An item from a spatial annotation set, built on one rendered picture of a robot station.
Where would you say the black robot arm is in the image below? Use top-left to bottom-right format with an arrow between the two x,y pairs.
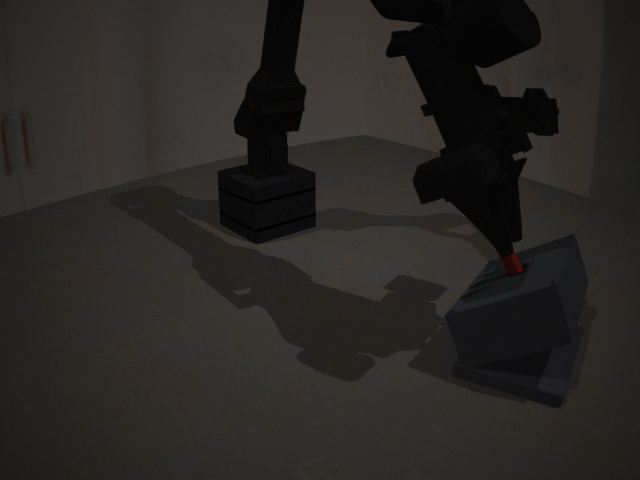
234,0 -> 559,179

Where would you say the grey sloped panel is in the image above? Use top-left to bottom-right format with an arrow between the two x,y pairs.
444,233 -> 589,408

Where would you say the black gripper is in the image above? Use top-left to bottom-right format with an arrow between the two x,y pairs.
412,74 -> 533,256

